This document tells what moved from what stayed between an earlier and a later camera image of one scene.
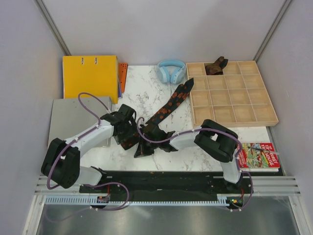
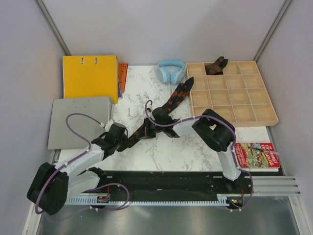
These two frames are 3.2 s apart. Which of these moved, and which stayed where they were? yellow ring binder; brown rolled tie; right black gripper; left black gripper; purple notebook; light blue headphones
Moved: left black gripper; right black gripper
Stayed: yellow ring binder; purple notebook; light blue headphones; brown rolled tie
